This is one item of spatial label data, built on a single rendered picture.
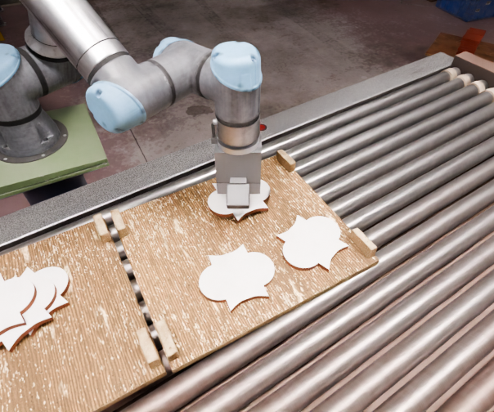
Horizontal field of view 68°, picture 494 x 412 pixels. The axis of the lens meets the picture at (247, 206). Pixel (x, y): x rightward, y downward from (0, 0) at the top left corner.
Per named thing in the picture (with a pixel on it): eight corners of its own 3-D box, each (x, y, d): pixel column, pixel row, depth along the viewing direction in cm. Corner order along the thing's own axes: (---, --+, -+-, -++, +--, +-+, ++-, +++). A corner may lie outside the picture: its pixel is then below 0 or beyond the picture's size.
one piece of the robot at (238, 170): (206, 154, 57) (213, 221, 69) (262, 155, 57) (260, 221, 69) (212, 112, 65) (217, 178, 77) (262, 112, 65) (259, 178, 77)
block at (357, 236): (347, 237, 71) (350, 228, 69) (354, 233, 72) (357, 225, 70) (368, 259, 67) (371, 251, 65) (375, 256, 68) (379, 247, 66)
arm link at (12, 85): (-24, 109, 88) (-56, 54, 78) (29, 87, 96) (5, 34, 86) (3, 128, 84) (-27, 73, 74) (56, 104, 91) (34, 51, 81)
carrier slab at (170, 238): (113, 220, 76) (110, 215, 75) (279, 158, 89) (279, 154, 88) (173, 374, 55) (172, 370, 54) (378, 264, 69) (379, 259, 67)
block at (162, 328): (156, 329, 58) (153, 322, 56) (167, 324, 59) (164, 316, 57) (169, 364, 55) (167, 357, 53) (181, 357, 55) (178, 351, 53)
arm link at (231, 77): (228, 33, 57) (273, 47, 54) (231, 96, 65) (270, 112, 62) (195, 51, 53) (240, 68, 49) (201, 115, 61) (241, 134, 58)
